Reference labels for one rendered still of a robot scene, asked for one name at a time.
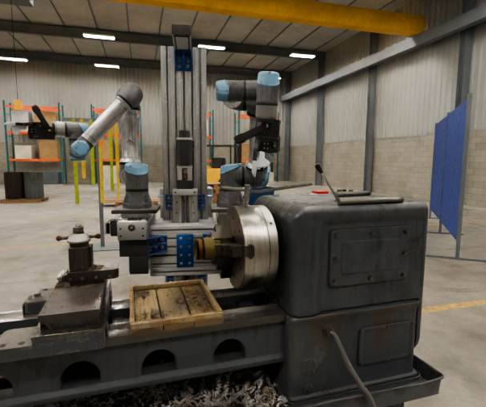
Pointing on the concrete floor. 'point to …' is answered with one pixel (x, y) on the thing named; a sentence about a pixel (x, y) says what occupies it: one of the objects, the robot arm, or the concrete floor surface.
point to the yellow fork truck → (221, 161)
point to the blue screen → (450, 174)
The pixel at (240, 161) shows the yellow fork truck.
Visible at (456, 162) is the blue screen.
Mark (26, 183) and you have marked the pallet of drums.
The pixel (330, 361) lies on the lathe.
